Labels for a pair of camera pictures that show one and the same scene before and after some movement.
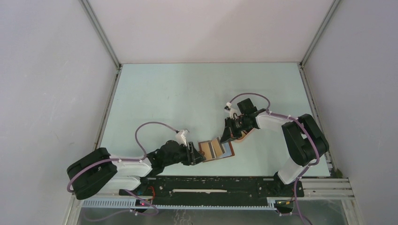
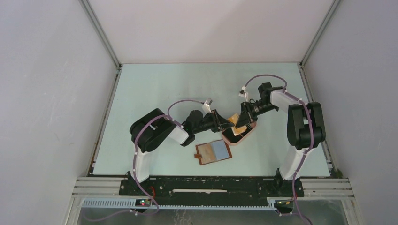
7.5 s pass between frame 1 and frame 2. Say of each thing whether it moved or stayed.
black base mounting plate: stayed
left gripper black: moved
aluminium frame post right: stayed
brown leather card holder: stayed
